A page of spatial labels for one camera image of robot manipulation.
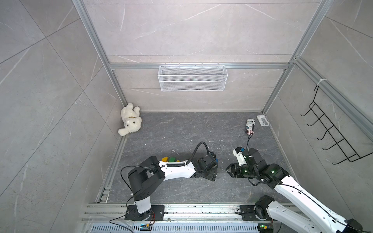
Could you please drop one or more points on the flag pattern can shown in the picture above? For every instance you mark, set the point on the flag pattern can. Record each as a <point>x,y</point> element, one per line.
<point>249,128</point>

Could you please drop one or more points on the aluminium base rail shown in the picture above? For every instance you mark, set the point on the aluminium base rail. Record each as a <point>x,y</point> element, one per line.
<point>178,218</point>

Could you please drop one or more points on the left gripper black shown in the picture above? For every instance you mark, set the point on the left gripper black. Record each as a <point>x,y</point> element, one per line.
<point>213,174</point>

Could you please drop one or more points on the black wire hook rack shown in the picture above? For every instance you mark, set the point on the black wire hook rack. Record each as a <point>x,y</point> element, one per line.
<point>332,131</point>

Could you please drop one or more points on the white teddy bear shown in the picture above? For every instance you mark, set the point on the white teddy bear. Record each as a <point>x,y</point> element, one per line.
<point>130,116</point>

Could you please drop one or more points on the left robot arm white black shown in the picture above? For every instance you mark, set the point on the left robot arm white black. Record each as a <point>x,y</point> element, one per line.
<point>146,177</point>

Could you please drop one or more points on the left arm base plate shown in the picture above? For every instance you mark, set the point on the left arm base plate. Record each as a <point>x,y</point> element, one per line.
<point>156,213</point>

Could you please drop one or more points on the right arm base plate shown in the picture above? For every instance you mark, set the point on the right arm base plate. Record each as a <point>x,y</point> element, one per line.
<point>253,213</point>

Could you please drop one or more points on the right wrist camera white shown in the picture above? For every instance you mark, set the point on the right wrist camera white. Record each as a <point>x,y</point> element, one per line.
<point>237,152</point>

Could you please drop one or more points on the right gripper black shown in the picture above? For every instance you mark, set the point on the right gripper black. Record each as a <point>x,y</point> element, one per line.
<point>233,170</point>

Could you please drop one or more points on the white wire mesh basket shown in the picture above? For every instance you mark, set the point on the white wire mesh basket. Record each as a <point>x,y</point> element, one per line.
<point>183,78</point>

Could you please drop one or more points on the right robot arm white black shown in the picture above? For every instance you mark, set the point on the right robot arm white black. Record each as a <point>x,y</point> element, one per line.
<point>315,217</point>

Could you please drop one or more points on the small white box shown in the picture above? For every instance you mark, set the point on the small white box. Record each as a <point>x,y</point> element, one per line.
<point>263,121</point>

